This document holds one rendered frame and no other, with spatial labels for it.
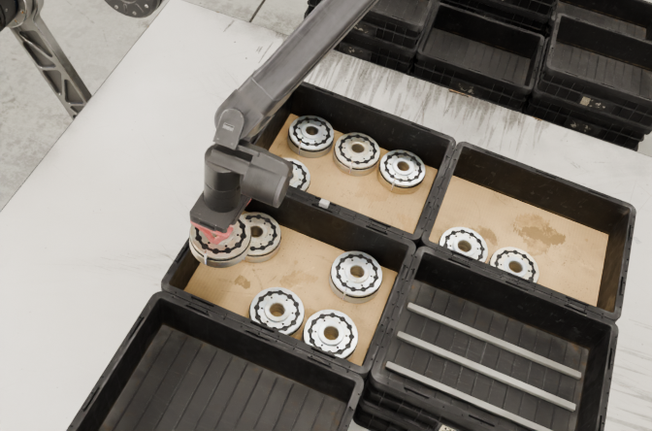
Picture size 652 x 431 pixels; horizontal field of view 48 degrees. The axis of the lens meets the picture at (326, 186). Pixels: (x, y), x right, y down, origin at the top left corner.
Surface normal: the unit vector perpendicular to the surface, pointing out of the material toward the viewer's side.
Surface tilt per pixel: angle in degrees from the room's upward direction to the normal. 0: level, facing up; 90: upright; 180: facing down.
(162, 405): 0
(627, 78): 0
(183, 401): 0
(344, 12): 49
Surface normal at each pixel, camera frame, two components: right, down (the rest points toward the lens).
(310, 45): -0.12, 0.16
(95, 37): 0.12, -0.60
